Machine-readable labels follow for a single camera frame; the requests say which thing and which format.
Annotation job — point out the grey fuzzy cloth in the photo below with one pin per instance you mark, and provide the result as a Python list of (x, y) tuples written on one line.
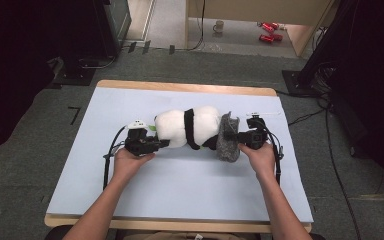
[(228, 146)]

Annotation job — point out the person's right hand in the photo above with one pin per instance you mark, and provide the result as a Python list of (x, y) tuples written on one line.
[(263, 161)]

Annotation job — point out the red can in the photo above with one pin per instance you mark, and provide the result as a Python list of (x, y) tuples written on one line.
[(266, 38), (267, 27), (277, 37), (275, 25)]

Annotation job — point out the light wooden desk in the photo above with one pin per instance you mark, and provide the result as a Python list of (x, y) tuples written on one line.
[(263, 10)]

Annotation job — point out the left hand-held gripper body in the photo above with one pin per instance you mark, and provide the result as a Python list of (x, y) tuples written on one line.
[(138, 140)]

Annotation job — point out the black metal stand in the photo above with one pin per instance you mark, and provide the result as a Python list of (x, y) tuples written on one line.
[(313, 56)]

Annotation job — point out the panda plush toy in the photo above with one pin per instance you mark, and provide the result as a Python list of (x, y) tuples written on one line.
[(180, 128)]

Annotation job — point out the person's left hand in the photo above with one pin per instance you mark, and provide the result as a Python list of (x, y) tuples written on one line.
[(130, 165)]

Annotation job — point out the beige mug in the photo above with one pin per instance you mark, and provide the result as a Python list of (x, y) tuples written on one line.
[(218, 26)]

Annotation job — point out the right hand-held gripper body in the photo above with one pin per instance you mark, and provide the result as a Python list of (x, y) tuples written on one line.
[(255, 136)]

